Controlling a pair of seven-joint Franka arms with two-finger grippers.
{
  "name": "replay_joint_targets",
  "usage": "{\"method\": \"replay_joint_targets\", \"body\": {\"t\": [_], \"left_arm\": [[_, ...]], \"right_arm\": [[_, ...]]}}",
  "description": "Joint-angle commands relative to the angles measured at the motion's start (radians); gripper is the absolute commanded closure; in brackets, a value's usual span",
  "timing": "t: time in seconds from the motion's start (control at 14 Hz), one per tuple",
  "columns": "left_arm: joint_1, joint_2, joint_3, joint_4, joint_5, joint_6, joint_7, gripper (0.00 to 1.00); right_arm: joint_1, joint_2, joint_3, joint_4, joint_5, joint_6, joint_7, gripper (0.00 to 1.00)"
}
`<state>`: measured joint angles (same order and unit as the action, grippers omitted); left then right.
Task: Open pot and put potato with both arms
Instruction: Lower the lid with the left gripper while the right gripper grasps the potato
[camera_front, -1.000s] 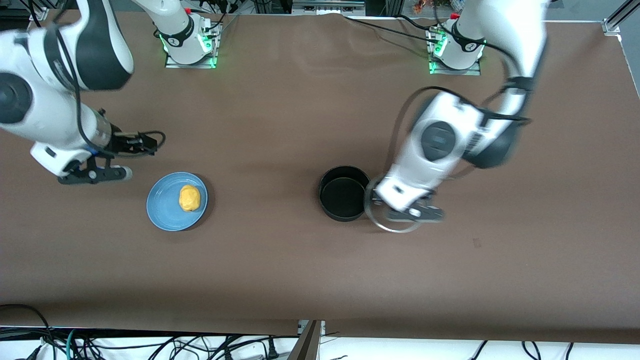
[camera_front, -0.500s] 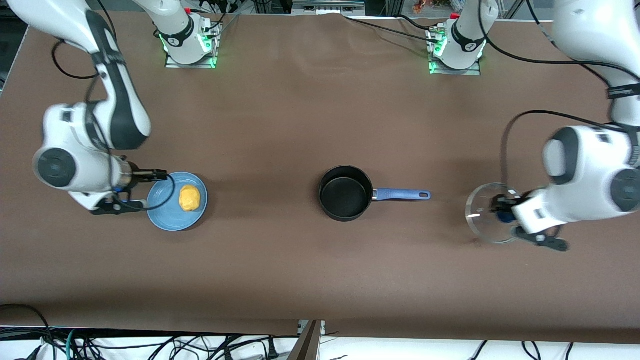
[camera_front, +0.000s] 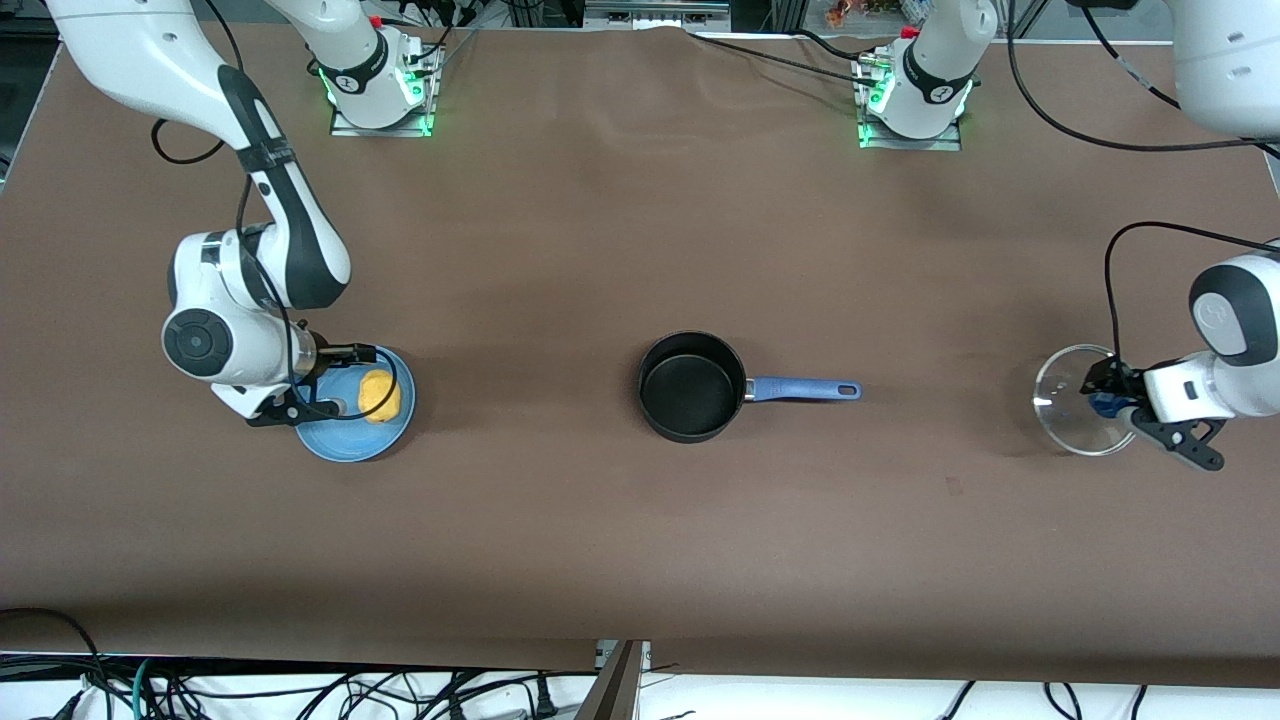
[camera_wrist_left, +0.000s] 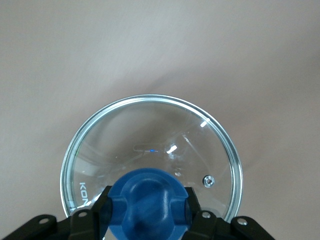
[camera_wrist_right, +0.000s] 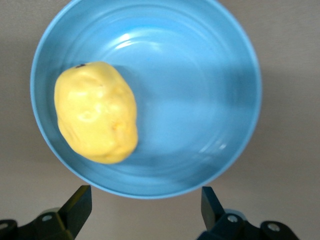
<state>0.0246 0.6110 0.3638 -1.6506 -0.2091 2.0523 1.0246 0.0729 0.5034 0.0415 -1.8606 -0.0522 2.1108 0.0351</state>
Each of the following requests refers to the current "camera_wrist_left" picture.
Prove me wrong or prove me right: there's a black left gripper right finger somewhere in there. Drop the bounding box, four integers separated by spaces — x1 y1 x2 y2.
184 186 320 240

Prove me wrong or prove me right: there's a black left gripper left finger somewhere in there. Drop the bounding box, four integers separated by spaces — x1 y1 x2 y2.
0 185 114 240

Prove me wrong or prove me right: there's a glass lid with blue knob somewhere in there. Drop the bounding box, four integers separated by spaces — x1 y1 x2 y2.
59 93 244 240

